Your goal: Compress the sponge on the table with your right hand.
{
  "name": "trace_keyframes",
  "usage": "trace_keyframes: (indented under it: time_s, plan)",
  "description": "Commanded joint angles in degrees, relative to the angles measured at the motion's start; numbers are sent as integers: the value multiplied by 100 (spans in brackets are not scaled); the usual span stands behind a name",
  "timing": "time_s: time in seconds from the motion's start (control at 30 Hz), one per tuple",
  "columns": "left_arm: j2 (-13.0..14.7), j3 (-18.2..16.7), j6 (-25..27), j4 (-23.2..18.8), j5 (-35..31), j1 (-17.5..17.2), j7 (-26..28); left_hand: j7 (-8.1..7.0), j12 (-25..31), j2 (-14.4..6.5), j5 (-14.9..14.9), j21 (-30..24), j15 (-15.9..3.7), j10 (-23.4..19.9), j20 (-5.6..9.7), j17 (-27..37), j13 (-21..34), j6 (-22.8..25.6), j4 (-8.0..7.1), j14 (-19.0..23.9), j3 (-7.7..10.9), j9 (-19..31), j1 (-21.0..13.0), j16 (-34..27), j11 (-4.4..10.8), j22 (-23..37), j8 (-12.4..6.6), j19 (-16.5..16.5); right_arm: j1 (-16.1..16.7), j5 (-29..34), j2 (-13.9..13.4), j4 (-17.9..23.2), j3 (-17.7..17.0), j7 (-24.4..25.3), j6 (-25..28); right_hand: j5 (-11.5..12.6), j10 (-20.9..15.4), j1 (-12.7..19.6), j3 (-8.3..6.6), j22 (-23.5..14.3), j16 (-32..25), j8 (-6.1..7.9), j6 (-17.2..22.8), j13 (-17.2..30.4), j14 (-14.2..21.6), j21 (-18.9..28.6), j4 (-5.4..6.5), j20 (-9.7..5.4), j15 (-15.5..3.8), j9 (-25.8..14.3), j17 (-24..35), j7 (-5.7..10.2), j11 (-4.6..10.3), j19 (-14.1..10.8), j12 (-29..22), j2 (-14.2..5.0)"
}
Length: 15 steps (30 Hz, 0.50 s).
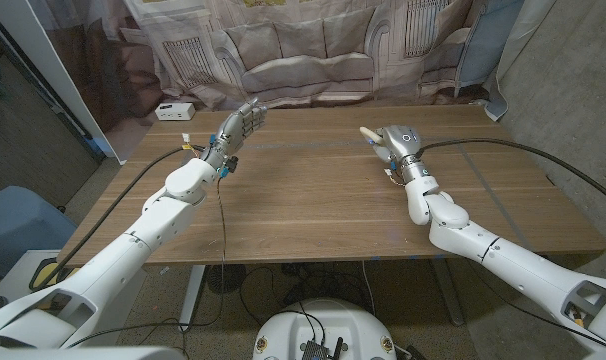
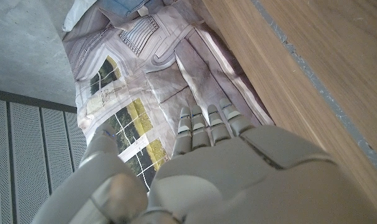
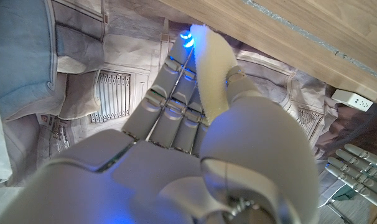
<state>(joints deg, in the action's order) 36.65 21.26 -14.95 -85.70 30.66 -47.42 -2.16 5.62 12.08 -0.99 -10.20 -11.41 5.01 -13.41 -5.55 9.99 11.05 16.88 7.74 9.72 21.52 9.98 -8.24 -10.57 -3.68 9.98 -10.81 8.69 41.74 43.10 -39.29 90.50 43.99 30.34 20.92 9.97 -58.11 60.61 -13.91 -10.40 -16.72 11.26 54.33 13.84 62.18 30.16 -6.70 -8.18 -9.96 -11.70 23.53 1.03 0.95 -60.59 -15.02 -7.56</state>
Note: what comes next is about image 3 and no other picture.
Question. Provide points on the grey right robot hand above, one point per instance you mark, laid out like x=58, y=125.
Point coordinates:
x=151, y=174

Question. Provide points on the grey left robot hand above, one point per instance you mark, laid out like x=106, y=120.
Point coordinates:
x=362, y=174

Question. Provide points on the pale yellow sponge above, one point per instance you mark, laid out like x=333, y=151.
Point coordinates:
x=211, y=68

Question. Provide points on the white power strip box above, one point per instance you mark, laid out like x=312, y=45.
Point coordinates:
x=351, y=100

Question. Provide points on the printed sofa backdrop cloth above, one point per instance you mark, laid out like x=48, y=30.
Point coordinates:
x=82, y=46

